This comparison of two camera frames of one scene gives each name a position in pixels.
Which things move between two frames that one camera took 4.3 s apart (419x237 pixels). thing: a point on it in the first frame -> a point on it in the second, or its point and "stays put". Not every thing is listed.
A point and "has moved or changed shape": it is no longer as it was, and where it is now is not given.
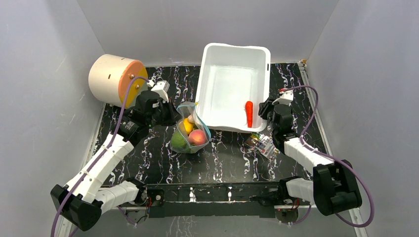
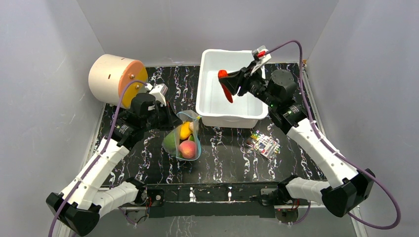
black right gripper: x=268 y=108 -> x=242 y=81
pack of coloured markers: x=262 y=144 stays put
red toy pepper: x=249 y=106 -> x=222 y=73
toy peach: x=197 y=137 -> x=187 y=149
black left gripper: x=174 y=116 stays put
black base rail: x=232 y=200 stays put
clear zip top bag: x=191 y=130 has moved or changed shape
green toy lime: x=178 y=140 -> x=169 y=143
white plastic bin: x=230 y=75 has moved or changed shape
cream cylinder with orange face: x=109 y=77 stays put
